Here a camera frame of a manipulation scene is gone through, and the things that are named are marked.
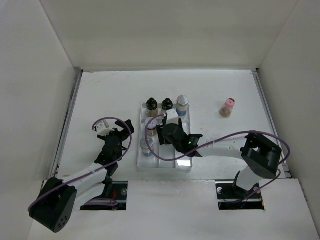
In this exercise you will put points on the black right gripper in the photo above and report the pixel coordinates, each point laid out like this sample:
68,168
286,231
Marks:
161,135

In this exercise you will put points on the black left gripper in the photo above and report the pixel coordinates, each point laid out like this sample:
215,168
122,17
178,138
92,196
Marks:
115,132

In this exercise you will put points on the white-cap orange-label spice jar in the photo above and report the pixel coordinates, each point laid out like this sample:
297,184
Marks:
151,127

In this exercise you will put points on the black-cap white powder bottle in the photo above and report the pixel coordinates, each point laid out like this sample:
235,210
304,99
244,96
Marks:
166,105

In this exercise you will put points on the silver-cap blue-label bottle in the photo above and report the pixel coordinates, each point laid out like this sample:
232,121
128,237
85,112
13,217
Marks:
182,106

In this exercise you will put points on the silver-cap blue-label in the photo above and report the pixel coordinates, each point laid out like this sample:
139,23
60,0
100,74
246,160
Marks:
146,152

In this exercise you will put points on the black-cap brown spice bottle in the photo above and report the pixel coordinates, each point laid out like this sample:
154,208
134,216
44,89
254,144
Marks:
151,107

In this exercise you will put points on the pink-cap spice bottle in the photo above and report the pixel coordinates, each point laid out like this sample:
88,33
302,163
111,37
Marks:
227,108

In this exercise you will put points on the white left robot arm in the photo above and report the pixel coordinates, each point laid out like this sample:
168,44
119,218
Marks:
59,198

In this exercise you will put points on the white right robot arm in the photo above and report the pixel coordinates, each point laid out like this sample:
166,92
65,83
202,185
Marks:
261,155

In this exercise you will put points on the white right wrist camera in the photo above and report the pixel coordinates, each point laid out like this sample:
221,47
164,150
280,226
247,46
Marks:
171,117

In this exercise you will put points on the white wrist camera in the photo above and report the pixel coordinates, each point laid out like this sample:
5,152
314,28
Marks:
102,128
171,117

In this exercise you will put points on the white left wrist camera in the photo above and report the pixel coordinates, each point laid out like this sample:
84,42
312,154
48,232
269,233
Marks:
102,128

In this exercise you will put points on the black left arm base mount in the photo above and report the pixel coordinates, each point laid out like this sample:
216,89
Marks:
109,191

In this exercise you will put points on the left aluminium table rail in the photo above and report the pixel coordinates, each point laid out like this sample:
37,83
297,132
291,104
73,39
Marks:
54,167

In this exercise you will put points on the aluminium table rail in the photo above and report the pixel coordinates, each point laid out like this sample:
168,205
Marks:
285,171
54,167

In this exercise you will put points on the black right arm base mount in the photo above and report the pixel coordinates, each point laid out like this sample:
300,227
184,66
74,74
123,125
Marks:
242,194

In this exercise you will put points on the right aluminium table rail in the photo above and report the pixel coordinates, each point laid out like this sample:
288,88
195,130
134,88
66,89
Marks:
285,171

